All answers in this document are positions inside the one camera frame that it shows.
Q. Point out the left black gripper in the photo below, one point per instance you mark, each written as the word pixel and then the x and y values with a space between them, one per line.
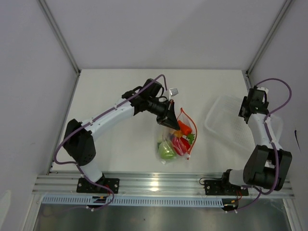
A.
pixel 169 109

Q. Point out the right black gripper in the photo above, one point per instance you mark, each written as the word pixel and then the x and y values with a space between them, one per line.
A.
pixel 244 104

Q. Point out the orange carrot toy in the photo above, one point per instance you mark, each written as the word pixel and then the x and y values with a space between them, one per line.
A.
pixel 187 132

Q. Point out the clear orange zip top bag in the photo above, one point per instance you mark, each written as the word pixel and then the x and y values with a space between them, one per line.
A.
pixel 163 134

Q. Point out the red bell pepper toy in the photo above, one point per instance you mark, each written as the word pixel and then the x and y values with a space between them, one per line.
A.
pixel 180 145

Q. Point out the green cabbage toy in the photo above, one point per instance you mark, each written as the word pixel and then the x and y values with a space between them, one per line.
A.
pixel 166 151

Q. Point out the yellow ginger root toy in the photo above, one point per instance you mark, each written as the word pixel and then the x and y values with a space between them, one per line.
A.
pixel 176 133

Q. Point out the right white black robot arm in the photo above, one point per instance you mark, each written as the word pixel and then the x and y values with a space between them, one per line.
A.
pixel 268 165

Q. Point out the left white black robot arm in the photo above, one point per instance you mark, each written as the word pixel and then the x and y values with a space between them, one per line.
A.
pixel 80 137

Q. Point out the white perforated plastic basket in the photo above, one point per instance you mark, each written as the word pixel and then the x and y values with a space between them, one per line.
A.
pixel 223 121

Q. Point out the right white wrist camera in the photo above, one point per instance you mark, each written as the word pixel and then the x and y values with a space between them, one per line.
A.
pixel 263 89

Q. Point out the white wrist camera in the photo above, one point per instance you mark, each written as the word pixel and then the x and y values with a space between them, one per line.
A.
pixel 263 89
pixel 172 92

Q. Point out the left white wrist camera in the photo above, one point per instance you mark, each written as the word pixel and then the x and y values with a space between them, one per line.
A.
pixel 172 92

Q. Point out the aluminium mounting rail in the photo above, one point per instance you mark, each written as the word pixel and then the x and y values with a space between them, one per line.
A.
pixel 131 184

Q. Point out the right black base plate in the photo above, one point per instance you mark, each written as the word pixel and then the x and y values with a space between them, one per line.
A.
pixel 219 188

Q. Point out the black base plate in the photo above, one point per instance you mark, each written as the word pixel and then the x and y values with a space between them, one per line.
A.
pixel 84 186
pixel 219 188

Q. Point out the right aluminium frame post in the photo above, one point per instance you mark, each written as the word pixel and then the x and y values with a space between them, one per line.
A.
pixel 278 20

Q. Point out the aluminium frame post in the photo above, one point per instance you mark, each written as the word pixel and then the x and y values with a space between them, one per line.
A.
pixel 58 34
pixel 278 20

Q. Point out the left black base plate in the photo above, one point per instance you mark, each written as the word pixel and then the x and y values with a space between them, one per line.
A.
pixel 84 186

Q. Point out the white slotted cable duct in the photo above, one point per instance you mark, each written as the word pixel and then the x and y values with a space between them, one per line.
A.
pixel 133 201

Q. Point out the left aluminium frame post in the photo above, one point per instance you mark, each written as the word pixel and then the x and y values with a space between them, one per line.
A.
pixel 58 34

